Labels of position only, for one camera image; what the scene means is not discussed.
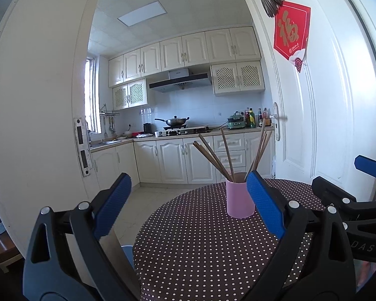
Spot white lattice door cabinet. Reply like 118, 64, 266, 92
210, 61, 266, 97
112, 79, 148, 111

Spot row of sauce bottles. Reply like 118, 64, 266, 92
245, 107, 271, 128

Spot green electric cooker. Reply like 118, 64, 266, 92
227, 111, 246, 130

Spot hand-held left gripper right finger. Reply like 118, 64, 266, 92
241, 171, 356, 301

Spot kitchen window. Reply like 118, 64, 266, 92
84, 57, 101, 134

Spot red paper door decoration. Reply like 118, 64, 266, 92
273, 1, 311, 73

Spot white lower cabinet unit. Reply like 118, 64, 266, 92
89, 130, 275, 192

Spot flat ceiling light panel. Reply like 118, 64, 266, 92
117, 1, 169, 27

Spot bunch of wooden chopsticks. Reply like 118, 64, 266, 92
193, 127, 273, 183

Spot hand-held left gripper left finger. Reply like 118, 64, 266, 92
23, 172, 141, 301

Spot blue plastic bucket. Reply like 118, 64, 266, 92
121, 245, 135, 272

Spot metal wall utensil rack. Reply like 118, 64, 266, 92
100, 103, 120, 116

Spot hanging kitchen utensils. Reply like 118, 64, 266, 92
103, 116, 116, 138

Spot white panelled door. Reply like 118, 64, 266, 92
243, 0, 376, 201

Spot pink cup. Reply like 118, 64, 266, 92
226, 172, 256, 219

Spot white upper cabinet row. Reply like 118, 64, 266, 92
108, 27, 261, 88

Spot plain white door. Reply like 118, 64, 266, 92
0, 0, 138, 245

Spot metal door lock plate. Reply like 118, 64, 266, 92
73, 117, 92, 178

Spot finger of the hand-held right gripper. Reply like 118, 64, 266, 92
311, 176, 359, 217
354, 155, 376, 190

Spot brown wooden desk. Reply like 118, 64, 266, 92
0, 226, 24, 273

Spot gas stove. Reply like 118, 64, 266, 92
163, 126, 212, 136

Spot silver door handle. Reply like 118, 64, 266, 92
269, 102, 289, 141

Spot steel kitchen sink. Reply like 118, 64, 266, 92
90, 139, 121, 148

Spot black range hood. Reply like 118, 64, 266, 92
149, 68, 213, 93

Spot steel wok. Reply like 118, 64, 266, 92
154, 116, 190, 128

